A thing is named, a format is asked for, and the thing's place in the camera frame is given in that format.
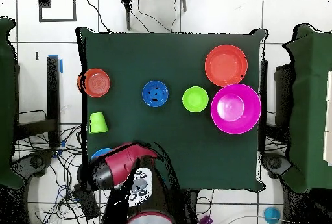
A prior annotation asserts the dark blue bowl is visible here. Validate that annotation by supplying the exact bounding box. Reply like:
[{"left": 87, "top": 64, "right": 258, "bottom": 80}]
[{"left": 141, "top": 80, "right": 169, "bottom": 108}]

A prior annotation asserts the green cup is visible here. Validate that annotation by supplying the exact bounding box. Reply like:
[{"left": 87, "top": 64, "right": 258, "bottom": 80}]
[{"left": 88, "top": 112, "right": 109, "bottom": 134}]

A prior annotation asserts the large pink bowl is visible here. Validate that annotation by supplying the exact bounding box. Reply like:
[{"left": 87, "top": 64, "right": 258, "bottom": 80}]
[{"left": 210, "top": 83, "right": 262, "bottom": 135}]

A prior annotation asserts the small orange bowl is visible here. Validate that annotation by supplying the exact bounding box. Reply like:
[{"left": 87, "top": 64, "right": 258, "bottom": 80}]
[{"left": 77, "top": 68, "right": 112, "bottom": 98}]

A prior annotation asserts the large light blue bowl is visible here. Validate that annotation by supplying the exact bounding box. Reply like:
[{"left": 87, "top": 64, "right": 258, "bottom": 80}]
[{"left": 90, "top": 147, "right": 115, "bottom": 160}]

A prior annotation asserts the green bowl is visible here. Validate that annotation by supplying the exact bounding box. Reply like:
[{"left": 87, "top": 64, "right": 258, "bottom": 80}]
[{"left": 182, "top": 86, "right": 209, "bottom": 113}]

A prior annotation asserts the dark green tablecloth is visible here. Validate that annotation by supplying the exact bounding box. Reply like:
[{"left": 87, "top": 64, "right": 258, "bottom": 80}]
[{"left": 75, "top": 25, "right": 268, "bottom": 192}]

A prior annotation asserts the large orange bowl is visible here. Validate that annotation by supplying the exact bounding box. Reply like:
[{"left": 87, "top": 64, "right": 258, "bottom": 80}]
[{"left": 204, "top": 44, "right": 249, "bottom": 88}]

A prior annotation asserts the black metal stand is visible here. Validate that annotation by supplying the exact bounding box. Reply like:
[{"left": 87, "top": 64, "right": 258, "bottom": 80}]
[{"left": 115, "top": 0, "right": 188, "bottom": 31}]

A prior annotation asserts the dark grey floor base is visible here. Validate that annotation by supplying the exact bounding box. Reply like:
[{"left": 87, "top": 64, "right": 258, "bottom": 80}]
[
  {"left": 10, "top": 151, "right": 55, "bottom": 180},
  {"left": 261, "top": 152, "right": 292, "bottom": 180}
]

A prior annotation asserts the black power box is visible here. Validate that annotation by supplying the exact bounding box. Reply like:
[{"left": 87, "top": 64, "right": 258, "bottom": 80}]
[{"left": 73, "top": 182, "right": 101, "bottom": 221}]

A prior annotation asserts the neighbouring green cloth table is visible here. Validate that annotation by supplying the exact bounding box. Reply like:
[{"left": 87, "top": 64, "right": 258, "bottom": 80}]
[
  {"left": 0, "top": 17, "right": 25, "bottom": 190},
  {"left": 281, "top": 23, "right": 332, "bottom": 194}
]

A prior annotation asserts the light blue bowl on floor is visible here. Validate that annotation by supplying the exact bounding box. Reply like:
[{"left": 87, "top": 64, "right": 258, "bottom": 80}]
[{"left": 263, "top": 206, "right": 283, "bottom": 224}]

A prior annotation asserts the black table frame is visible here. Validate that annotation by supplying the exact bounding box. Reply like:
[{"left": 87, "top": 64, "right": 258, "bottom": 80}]
[
  {"left": 258, "top": 60, "right": 268, "bottom": 155},
  {"left": 11, "top": 55, "right": 62, "bottom": 149}
]

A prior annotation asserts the tangle of cables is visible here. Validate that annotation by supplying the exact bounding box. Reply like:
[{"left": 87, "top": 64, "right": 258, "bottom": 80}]
[{"left": 11, "top": 109, "right": 112, "bottom": 224}]

